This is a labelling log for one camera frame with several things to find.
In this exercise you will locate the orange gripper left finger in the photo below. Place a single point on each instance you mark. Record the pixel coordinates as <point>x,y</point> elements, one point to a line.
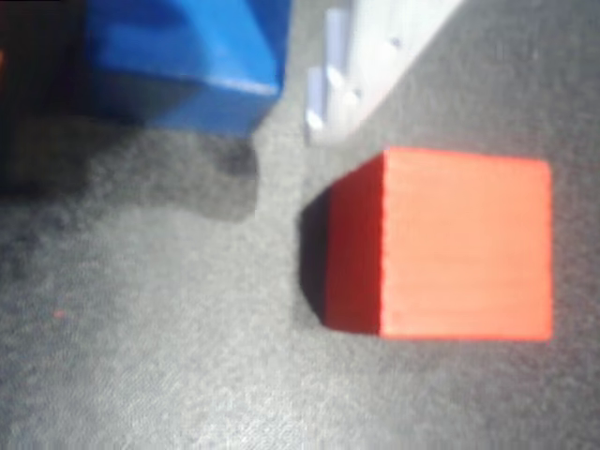
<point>28,94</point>

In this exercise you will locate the red cube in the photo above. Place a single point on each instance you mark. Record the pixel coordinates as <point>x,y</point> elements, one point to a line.
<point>464,244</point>

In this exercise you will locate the blue cube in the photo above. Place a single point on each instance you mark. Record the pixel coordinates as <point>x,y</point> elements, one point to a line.
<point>187,65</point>

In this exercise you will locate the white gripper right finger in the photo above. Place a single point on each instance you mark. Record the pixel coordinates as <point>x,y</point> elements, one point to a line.
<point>375,56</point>

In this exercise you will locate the black mat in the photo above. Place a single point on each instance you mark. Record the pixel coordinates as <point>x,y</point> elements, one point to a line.
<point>140,351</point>

